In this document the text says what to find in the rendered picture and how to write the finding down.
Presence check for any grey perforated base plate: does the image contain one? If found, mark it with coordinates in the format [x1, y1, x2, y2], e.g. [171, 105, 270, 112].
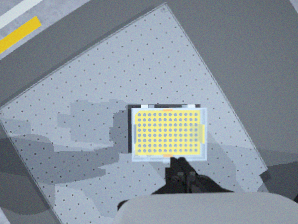
[0, 3, 269, 224]

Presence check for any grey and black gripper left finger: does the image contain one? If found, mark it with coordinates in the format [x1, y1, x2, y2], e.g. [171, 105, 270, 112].
[118, 157, 185, 210]

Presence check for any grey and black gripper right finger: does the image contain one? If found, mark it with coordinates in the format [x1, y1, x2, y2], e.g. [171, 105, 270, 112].
[178, 157, 234, 194]

